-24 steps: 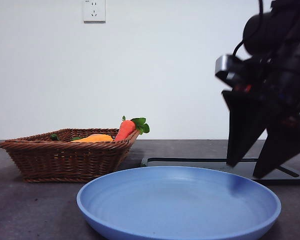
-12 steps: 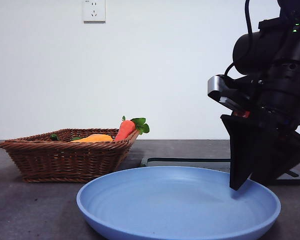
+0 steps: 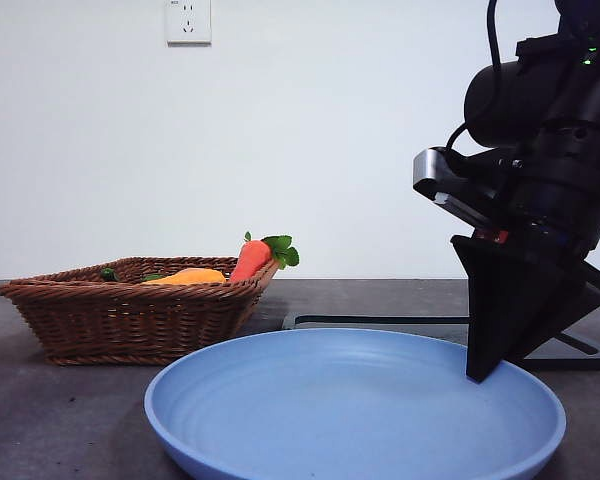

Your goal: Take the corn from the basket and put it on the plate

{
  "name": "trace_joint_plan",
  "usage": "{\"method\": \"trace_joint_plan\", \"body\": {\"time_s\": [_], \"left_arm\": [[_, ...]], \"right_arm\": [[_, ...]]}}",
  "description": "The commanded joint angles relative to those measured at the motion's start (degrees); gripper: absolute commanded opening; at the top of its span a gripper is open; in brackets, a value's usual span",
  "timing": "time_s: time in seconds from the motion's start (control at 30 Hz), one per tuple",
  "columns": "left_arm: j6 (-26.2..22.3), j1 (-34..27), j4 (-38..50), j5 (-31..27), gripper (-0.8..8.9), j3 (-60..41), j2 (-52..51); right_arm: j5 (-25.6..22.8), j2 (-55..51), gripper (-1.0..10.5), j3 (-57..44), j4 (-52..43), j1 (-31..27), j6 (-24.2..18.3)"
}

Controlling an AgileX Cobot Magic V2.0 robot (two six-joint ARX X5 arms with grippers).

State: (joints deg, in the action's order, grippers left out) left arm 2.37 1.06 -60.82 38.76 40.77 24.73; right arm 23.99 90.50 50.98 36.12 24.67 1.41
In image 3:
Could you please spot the green chili pepper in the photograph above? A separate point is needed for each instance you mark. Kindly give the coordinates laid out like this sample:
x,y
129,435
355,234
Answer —
x,y
109,274

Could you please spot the black rectangular tray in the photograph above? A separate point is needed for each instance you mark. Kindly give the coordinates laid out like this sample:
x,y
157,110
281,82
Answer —
x,y
370,320

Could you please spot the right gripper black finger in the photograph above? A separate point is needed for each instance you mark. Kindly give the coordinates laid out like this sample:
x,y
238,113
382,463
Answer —
x,y
505,300
587,292

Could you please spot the white wall socket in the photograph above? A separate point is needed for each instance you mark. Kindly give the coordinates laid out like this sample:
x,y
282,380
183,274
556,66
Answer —
x,y
189,22

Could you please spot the orange toy carrot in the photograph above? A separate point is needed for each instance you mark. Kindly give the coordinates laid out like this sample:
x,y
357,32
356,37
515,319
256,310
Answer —
x,y
250,260

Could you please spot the blue round plate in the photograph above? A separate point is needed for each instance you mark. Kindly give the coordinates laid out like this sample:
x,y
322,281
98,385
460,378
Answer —
x,y
330,410

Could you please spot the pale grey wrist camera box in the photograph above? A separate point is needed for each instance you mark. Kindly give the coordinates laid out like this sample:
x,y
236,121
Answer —
x,y
422,167

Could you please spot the yellow toy corn cob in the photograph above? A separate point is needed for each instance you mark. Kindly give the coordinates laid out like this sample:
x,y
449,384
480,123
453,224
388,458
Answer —
x,y
190,276

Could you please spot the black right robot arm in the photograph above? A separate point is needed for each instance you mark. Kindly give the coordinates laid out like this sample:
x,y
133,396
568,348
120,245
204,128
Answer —
x,y
505,100

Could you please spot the brown wicker basket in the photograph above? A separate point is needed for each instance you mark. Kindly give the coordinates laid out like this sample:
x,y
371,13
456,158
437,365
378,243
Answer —
x,y
130,320

